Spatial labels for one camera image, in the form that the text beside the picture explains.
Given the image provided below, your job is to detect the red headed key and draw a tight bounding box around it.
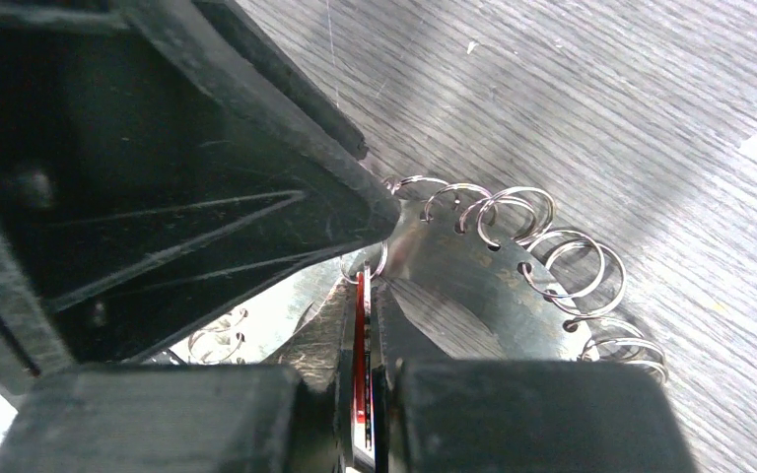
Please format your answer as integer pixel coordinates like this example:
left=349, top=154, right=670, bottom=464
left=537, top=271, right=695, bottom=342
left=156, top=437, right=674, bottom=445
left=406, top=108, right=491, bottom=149
left=353, top=262, right=374, bottom=451

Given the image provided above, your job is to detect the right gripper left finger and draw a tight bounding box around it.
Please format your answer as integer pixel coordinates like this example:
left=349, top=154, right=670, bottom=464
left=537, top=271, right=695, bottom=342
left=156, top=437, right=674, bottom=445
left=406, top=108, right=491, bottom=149
left=0, top=281, right=355, bottom=472

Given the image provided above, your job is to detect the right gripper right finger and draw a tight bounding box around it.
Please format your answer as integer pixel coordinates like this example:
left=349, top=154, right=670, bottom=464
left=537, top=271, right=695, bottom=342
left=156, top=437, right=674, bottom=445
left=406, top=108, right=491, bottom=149
left=372, top=286, right=696, bottom=472

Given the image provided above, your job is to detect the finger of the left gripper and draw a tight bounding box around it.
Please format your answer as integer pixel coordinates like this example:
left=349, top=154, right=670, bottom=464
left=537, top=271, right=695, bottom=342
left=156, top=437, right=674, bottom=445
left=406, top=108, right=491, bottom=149
left=0, top=1, right=399, bottom=394
left=193, top=0, right=369, bottom=161

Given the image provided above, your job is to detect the metal disc with keyrings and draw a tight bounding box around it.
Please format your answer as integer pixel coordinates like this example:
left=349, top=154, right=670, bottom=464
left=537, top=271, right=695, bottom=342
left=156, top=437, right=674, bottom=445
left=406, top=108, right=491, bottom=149
left=174, top=175, right=669, bottom=396

